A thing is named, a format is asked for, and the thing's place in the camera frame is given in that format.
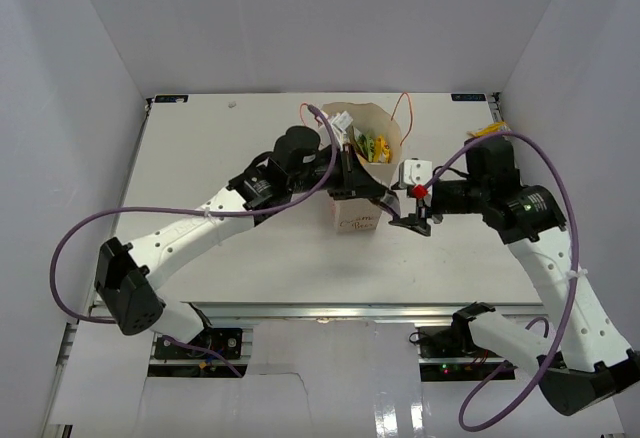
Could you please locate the brown chocolate wrapper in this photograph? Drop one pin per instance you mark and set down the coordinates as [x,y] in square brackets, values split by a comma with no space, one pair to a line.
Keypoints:
[390,204]

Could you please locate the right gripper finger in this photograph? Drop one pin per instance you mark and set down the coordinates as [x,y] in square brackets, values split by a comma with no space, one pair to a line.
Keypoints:
[412,222]
[405,184]

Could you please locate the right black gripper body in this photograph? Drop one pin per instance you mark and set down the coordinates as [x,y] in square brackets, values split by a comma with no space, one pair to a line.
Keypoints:
[456,197]

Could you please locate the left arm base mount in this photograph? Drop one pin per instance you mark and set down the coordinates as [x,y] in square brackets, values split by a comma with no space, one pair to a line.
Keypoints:
[215,354]

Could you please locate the yellow snack bar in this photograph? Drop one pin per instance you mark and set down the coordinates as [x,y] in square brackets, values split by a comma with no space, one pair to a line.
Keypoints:
[382,151]

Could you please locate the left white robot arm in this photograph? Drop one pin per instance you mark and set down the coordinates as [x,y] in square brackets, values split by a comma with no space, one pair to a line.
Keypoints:
[129,276]

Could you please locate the green candy packet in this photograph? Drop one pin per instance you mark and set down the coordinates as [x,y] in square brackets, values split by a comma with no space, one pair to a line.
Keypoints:
[364,144]

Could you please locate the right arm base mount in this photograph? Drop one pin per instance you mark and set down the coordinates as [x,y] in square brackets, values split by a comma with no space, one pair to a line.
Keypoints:
[442,359]

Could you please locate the small yellow snack packet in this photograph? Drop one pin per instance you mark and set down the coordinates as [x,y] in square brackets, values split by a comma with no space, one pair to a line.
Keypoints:
[490,129]

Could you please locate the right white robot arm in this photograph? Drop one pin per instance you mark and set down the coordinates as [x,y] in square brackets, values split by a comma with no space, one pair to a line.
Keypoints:
[588,360]

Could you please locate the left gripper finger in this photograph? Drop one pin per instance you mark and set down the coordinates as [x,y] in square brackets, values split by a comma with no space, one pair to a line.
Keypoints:
[364,186]
[350,164]

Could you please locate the cream paper bag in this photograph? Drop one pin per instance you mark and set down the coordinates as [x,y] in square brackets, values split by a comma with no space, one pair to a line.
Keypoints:
[360,215]

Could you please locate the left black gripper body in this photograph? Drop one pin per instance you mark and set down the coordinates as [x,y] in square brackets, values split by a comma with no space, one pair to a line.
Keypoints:
[340,182]

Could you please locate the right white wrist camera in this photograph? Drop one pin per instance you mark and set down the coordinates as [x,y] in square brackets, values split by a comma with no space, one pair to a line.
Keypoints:
[421,171]

